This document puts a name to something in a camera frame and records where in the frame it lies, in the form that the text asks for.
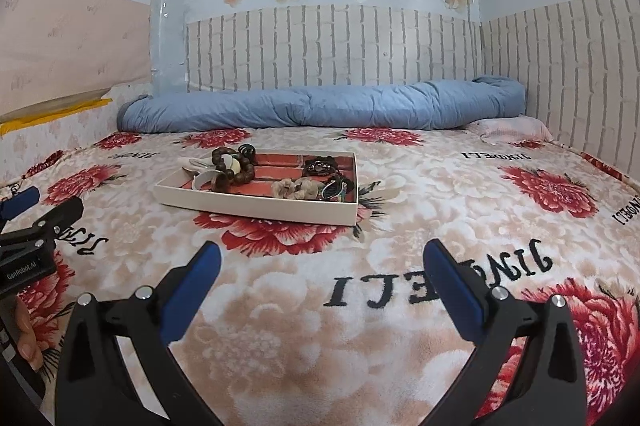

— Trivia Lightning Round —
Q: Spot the brown wooden bead bracelet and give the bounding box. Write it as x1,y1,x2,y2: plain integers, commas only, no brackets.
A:
210,147,257,195

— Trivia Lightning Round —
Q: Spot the yellow tape strip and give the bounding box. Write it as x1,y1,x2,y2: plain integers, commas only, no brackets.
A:
0,99,113,137

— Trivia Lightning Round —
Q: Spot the person's left hand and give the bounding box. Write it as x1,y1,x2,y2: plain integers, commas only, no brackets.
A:
11,295,47,373

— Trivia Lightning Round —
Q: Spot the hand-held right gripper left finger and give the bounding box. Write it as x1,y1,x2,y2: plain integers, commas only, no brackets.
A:
54,240,223,426

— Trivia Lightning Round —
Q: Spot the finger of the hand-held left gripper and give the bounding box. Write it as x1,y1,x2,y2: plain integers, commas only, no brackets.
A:
0,186,42,222
20,195,85,243

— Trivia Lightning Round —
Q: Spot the blue rolled quilt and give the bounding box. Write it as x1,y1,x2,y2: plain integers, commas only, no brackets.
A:
117,76,527,132

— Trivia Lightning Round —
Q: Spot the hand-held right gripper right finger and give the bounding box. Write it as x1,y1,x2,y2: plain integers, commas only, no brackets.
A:
422,239,591,426

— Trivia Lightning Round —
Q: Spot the white bangle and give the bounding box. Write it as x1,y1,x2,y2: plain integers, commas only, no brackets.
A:
191,170,222,191

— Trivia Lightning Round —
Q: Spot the clear plastic sheet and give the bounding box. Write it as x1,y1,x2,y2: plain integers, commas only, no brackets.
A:
150,0,192,96

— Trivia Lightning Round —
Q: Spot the white tray with brick lining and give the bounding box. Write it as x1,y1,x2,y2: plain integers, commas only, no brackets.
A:
152,147,360,227

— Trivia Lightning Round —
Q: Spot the beige flower hair tie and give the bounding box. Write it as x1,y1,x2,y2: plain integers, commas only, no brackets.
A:
271,179,321,203

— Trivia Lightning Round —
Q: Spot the black hair claw clip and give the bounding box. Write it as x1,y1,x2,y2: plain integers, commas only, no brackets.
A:
302,156,342,178

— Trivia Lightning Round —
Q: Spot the black hair tie with charm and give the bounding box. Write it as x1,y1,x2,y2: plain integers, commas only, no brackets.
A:
320,175,357,203

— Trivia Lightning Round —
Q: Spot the pink pillow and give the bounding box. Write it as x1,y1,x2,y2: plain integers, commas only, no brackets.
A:
467,116,554,143

